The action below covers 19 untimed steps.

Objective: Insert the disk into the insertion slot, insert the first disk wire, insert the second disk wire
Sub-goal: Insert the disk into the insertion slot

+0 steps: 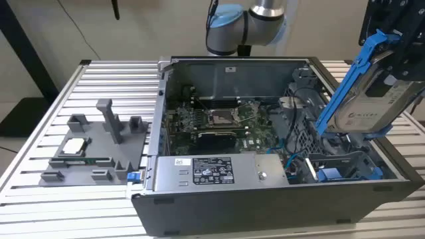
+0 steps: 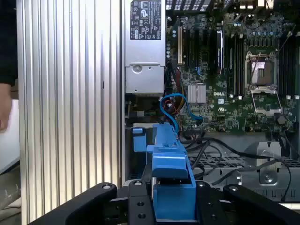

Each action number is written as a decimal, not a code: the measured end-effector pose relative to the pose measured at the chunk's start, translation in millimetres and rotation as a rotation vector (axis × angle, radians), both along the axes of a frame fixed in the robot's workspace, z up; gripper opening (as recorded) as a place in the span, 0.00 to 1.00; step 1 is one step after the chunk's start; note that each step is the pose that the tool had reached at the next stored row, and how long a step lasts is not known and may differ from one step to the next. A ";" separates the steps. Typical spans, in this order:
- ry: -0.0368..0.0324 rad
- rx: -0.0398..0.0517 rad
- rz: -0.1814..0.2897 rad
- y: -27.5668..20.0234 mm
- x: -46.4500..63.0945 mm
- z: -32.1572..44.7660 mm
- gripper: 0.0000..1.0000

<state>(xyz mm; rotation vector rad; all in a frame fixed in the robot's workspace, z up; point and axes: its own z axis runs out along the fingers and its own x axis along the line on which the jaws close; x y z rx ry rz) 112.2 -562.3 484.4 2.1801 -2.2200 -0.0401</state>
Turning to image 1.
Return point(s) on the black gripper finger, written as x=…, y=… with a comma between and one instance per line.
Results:
x=368, y=20
x=414, y=57

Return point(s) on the hard disk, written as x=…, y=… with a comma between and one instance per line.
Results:
x=372, y=112

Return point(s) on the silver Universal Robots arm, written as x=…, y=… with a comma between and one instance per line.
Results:
x=232, y=32

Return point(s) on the empty blue disk carrier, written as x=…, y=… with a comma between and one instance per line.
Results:
x=332, y=174

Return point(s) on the black RAM slot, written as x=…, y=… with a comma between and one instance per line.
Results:
x=223, y=125
x=223, y=129

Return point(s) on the silver metal drive cage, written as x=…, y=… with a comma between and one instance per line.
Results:
x=299, y=104

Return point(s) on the green motherboard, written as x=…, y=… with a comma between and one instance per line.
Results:
x=259, y=132

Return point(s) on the CPU socket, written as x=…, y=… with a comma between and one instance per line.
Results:
x=220, y=117

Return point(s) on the black graphics card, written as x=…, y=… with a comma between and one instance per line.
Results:
x=216, y=140

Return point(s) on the black hanging rod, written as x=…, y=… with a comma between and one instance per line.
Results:
x=115, y=10

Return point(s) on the dark grey PC case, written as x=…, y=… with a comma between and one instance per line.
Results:
x=232, y=211

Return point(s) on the silver power supply unit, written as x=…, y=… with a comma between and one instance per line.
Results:
x=172, y=174

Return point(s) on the blue case latch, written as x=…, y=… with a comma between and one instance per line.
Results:
x=133, y=177

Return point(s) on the grey parts rack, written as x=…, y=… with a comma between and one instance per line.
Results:
x=99, y=149

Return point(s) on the green RAM stick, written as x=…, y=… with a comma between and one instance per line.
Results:
x=90, y=161

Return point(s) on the silver CPU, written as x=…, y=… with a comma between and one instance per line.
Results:
x=75, y=146

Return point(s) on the black stand with base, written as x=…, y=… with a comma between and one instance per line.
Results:
x=23, y=117

